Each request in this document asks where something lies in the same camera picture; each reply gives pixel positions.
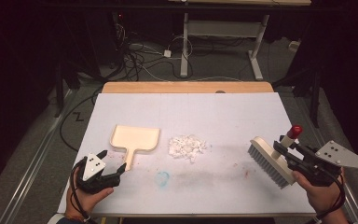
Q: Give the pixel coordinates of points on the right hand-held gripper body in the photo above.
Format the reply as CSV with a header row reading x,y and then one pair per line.
x,y
315,169

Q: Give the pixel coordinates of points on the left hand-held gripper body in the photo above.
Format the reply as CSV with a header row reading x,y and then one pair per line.
x,y
92,166

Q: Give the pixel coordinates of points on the beige dustpan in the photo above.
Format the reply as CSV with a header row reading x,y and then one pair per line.
x,y
135,137

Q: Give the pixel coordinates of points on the person's right hand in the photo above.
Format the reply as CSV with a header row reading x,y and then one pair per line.
x,y
323,197

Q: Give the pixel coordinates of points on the person's left hand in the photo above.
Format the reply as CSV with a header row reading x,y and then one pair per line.
x,y
85,202

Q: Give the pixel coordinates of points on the black stand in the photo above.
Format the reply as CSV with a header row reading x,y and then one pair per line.
x,y
315,102
59,93

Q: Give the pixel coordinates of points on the pile of white paper scraps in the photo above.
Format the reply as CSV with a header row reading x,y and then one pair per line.
x,y
186,147

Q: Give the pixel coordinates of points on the white table mat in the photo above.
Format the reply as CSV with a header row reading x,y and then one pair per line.
x,y
199,115

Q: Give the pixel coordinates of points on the small white box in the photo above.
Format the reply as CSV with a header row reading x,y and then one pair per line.
x,y
294,45

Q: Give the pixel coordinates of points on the white power adapter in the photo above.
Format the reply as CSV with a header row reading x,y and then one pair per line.
x,y
167,53

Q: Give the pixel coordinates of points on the metal floor rail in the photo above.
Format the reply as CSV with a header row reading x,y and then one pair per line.
x,y
28,177
352,194

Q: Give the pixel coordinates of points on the white table frame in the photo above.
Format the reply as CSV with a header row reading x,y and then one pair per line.
x,y
184,46

